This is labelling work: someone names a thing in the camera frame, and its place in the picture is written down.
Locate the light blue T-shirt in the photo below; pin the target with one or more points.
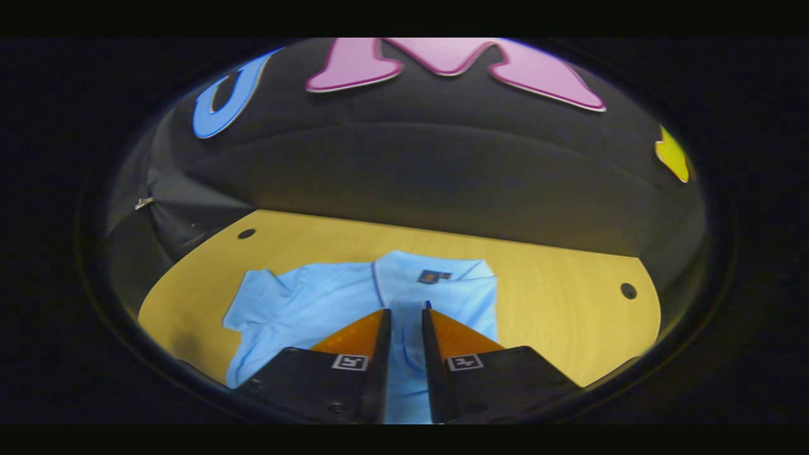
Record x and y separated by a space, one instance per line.
303 303

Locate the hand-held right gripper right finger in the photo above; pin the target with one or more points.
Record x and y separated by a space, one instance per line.
433 379

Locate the black backdrop cloth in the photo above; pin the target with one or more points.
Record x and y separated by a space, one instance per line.
411 170

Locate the small white tag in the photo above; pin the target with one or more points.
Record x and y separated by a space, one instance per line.
144 203

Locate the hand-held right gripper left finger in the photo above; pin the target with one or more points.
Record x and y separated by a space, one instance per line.
378 379

